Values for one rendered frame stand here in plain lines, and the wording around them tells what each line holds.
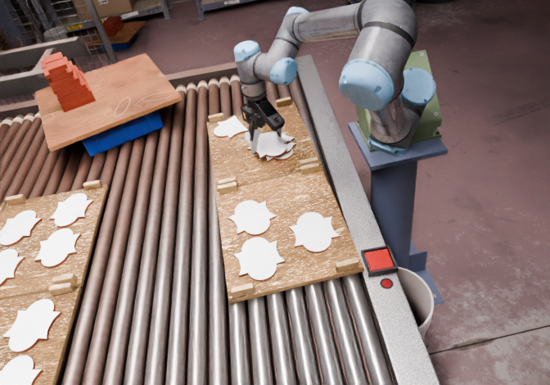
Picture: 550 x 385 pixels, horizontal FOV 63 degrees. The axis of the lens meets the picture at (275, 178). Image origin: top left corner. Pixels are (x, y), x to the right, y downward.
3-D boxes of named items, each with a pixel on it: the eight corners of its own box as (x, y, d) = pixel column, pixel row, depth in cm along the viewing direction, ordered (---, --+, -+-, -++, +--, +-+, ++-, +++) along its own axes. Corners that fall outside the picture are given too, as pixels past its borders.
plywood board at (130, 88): (146, 56, 205) (145, 52, 204) (182, 100, 170) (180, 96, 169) (36, 95, 192) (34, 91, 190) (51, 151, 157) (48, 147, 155)
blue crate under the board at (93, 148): (145, 96, 198) (137, 75, 192) (165, 127, 176) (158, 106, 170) (75, 122, 190) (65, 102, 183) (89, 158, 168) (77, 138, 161)
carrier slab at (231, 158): (294, 105, 175) (293, 101, 174) (322, 169, 144) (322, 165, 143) (207, 125, 173) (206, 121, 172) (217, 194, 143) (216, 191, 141)
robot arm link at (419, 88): (429, 86, 141) (446, 73, 128) (412, 124, 140) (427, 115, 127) (394, 70, 141) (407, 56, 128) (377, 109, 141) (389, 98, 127)
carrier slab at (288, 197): (322, 170, 144) (322, 167, 143) (364, 271, 113) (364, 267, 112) (216, 195, 142) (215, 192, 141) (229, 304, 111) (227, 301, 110)
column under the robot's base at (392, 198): (411, 241, 232) (423, 97, 175) (444, 302, 203) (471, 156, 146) (340, 257, 231) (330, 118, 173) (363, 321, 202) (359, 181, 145)
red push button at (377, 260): (386, 251, 117) (387, 248, 116) (394, 269, 112) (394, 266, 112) (364, 255, 117) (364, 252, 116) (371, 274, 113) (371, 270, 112)
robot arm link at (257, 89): (269, 77, 135) (247, 88, 132) (271, 90, 138) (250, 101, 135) (254, 70, 140) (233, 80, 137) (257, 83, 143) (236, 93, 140)
